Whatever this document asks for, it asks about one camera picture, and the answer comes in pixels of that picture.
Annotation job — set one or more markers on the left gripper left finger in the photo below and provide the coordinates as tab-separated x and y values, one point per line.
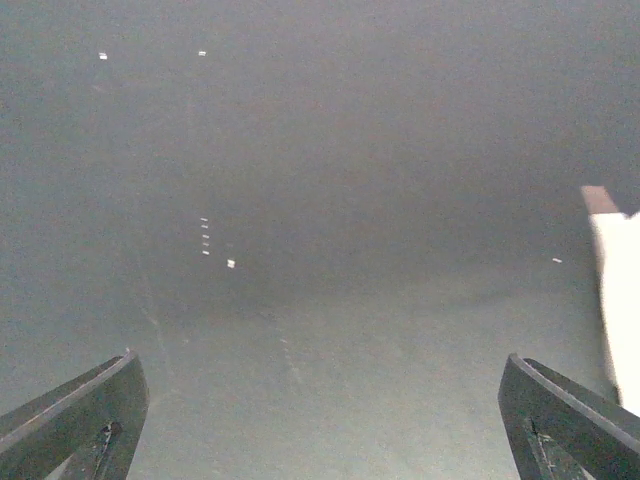
91	425

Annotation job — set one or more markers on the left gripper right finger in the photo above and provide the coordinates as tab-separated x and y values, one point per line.
558	429

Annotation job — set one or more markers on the white shoelace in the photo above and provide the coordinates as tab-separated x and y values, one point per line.
616	247

